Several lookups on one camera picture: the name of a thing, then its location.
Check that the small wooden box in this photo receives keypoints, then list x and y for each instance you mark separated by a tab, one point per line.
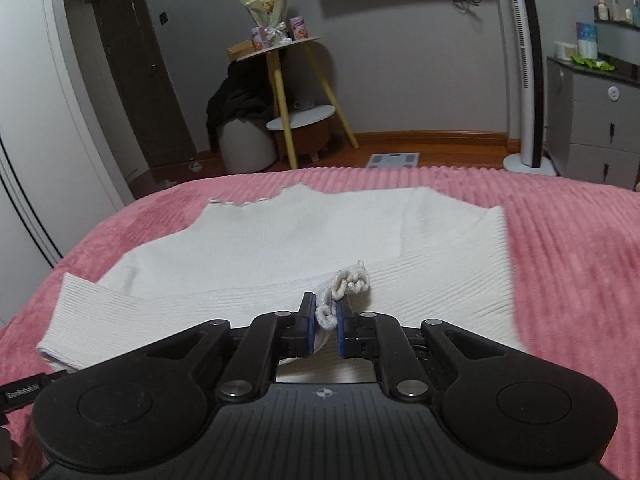
240	50

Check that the dark wooden door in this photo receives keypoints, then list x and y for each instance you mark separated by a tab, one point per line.
158	130

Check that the pink can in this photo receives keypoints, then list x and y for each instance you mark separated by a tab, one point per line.
260	39
298	28

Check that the round yellow-legged side table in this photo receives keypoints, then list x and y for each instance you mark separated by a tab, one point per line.
302	94

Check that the black clothes pile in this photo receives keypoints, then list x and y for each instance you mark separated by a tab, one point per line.
245	94

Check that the white bathroom scale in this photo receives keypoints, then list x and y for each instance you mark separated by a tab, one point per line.
393	161

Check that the green item on cabinet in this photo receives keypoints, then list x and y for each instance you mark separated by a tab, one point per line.
591	64

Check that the cream wrapped flower bouquet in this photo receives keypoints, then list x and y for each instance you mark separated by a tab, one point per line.
269	16

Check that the white tower fan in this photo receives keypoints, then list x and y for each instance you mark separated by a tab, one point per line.
531	158

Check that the blue white tissue pack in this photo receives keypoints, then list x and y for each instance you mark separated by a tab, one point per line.
587	40

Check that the white knit sweater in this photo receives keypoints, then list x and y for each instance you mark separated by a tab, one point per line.
411	253

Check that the white round laundry bin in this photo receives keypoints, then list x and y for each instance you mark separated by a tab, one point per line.
246	146

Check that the right pink can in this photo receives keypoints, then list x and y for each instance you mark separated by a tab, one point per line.
298	28

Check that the left pink can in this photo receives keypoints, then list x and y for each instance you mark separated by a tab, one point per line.
260	39

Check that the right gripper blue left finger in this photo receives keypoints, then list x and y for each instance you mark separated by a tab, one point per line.
298	334

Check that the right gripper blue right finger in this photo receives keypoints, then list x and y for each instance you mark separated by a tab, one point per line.
356	332

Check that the pink ribbed bed blanket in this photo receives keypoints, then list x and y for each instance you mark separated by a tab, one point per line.
574	248

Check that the grey drawer cabinet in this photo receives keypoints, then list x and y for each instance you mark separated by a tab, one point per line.
592	125

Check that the white wardrobe door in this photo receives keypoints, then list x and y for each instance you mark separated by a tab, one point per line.
58	177

